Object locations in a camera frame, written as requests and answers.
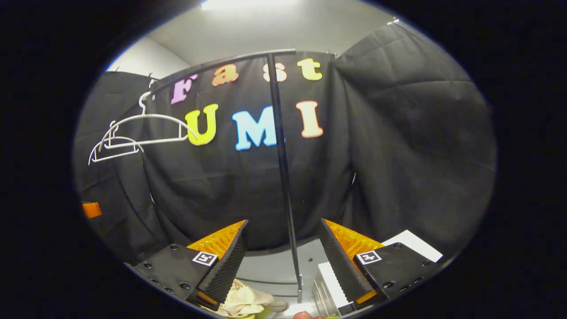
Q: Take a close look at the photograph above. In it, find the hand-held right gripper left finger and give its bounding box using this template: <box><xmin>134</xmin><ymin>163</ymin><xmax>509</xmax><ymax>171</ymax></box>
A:
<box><xmin>133</xmin><ymin>219</ymin><xmax>249</xmax><ymax>311</ymax></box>

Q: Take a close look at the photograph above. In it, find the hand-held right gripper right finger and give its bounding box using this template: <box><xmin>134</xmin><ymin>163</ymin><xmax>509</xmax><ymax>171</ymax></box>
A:
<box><xmin>318</xmin><ymin>218</ymin><xmax>437</xmax><ymax>310</ymax></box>

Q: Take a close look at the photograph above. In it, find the cream button shirt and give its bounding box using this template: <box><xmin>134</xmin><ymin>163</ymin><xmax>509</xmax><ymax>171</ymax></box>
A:
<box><xmin>217</xmin><ymin>279</ymin><xmax>288</xmax><ymax>317</ymax></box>

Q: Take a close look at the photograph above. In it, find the white clothes hanger with tape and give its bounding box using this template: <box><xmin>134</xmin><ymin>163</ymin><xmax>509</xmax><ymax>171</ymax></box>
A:
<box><xmin>100</xmin><ymin>92</ymin><xmax>198</xmax><ymax>151</ymax></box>

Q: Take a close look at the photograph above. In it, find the bare white clothes hanger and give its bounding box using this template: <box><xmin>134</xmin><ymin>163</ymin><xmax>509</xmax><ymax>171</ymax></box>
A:
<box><xmin>88</xmin><ymin>121</ymin><xmax>144</xmax><ymax>166</ymax></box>

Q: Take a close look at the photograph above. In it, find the black metal clothes rack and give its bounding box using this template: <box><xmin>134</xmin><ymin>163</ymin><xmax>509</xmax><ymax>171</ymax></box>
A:
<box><xmin>148</xmin><ymin>49</ymin><xmax>305</xmax><ymax>304</ymax></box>

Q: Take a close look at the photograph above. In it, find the white and silver box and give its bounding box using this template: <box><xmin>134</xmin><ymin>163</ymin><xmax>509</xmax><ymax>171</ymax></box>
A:
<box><xmin>312</xmin><ymin>261</ymin><xmax>355</xmax><ymax>318</ymax></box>

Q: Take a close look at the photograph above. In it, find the white flat board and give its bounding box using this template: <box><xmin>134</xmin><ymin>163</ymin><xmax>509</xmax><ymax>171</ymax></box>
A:
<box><xmin>382</xmin><ymin>230</ymin><xmax>443</xmax><ymax>263</ymax></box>

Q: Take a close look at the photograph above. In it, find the black backdrop cloth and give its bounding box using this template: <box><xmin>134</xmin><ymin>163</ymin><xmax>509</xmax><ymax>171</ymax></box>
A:
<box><xmin>73</xmin><ymin>22</ymin><xmax>497</xmax><ymax>266</ymax></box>

